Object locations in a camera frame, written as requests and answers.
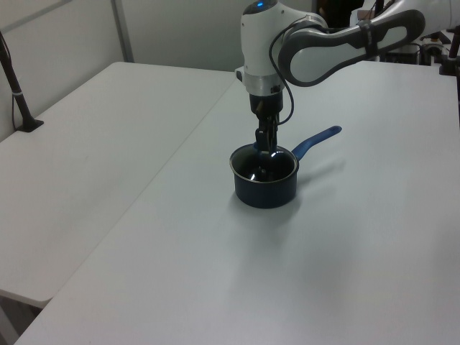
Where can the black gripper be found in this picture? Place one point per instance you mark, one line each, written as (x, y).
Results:
(266, 104)

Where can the black clamp stand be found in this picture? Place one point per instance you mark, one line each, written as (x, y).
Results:
(447, 66)

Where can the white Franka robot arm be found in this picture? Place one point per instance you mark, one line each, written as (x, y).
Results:
(312, 54)

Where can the background lab equipment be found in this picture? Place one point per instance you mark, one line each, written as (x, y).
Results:
(427, 46)

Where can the black pole with base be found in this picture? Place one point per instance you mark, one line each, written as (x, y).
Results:
(21, 108)

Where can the grey partition post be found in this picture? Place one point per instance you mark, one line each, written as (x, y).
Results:
(122, 32)

